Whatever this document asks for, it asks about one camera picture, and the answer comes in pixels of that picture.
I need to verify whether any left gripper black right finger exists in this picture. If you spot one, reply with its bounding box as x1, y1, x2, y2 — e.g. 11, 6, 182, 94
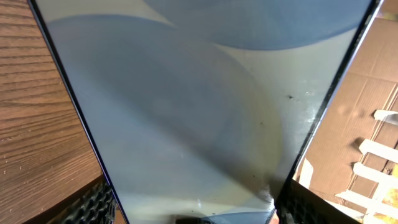
275, 180, 359, 224

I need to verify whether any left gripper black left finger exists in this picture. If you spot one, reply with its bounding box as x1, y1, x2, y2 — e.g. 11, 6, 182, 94
25, 176, 116, 224

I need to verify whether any Samsung Galaxy smartphone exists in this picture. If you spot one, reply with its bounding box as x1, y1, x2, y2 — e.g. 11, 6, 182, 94
29, 0, 381, 223

